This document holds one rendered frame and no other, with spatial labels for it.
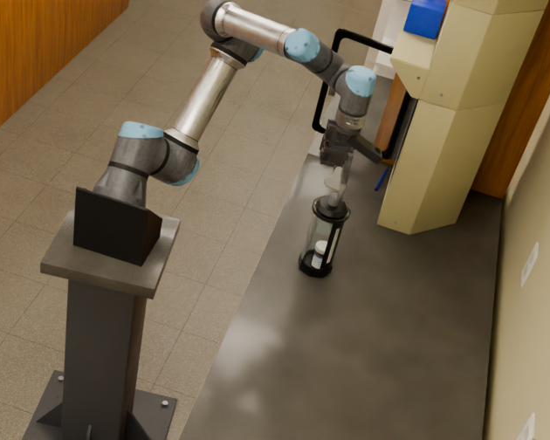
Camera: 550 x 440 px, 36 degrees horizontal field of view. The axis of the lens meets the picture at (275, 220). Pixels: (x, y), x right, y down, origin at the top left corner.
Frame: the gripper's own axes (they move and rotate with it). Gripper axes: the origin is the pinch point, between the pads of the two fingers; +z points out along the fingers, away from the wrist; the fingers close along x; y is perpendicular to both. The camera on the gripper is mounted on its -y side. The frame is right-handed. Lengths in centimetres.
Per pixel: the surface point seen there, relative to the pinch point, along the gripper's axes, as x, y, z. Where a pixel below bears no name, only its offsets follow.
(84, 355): 11, 64, 71
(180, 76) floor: -262, 55, 125
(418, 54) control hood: -32.9, -19.0, -26.8
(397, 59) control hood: -27.5, -12.2, -26.7
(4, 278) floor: -72, 110, 124
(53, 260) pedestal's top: 14, 74, 30
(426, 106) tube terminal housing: -24.1, -23.6, -15.3
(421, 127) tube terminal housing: -24.0, -24.2, -8.3
